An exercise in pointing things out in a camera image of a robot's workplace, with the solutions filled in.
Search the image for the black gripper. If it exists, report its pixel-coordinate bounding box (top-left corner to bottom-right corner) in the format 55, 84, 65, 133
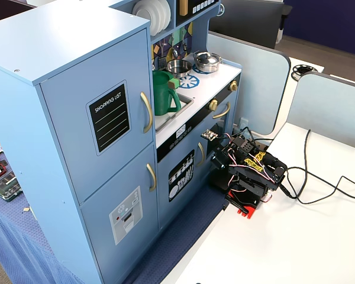
210, 138, 240, 193

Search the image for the blue shopping list cabinet door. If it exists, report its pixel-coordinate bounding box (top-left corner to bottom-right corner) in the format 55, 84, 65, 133
40, 28, 155, 205

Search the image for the steel pot with lid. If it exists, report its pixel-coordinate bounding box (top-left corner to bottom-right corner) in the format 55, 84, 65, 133
193, 51, 223, 73

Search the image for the green plastic pitcher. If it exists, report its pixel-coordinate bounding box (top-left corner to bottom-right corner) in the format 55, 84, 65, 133
152, 70, 182, 117

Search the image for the gold oven door handle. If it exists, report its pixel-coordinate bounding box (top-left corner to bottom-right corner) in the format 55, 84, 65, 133
212, 102, 231, 119

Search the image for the black toy microwave door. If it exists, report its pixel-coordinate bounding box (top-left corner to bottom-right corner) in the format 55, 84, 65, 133
176, 0, 221, 27

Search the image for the long curved gold door handle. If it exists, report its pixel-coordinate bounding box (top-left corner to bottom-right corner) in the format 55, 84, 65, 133
140, 91, 153, 134

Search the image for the blue textured cloth mat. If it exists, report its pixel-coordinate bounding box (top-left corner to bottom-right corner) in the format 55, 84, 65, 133
0, 121, 227, 284

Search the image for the looped black cable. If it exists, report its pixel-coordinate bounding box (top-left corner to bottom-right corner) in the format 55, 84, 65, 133
279, 129, 312, 202

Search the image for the blue oven door with window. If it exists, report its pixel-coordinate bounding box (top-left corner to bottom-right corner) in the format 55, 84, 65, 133
205, 93, 237, 160

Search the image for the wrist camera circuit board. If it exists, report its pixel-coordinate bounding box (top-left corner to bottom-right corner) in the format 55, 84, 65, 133
201, 129, 218, 141

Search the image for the short gold fridge door handle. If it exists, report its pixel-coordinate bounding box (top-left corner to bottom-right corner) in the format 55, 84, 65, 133
146, 163, 157, 192

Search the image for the gold dishwasher door handle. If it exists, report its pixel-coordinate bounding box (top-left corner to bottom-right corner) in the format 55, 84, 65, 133
196, 143, 205, 168

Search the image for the blue ice dispenser fridge door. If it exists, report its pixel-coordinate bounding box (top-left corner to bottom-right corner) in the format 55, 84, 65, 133
79, 143, 160, 280

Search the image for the rounded desk partition panel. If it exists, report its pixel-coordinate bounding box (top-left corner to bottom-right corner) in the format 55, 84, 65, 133
273, 72, 355, 149
206, 31, 291, 137

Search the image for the black office furniture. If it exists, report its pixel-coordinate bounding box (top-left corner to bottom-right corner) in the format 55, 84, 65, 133
208, 0, 293, 50

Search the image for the blue toy kitchen cabinet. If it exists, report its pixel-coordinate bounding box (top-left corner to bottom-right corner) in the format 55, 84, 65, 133
0, 0, 243, 282

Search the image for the open steel pot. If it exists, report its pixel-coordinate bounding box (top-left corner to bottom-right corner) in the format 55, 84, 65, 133
166, 59, 192, 78

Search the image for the grey toy sink basin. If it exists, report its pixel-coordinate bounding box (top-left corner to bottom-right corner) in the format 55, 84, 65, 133
155, 91, 195, 133

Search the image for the dark brown desk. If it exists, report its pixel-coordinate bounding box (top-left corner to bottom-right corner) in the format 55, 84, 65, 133
0, 0, 38, 24

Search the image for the clear green bit case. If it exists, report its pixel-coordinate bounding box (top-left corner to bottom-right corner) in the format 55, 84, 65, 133
0, 173, 21, 203

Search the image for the long black power cable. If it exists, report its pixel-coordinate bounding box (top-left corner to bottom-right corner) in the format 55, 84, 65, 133
285, 167, 355, 205

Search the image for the blue dishwasher door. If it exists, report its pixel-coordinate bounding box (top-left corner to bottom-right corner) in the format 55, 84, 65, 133
156, 130, 209, 230

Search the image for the white toy plate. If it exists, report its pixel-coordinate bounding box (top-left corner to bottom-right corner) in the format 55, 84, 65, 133
149, 0, 166, 33
132, 0, 154, 23
163, 0, 172, 29

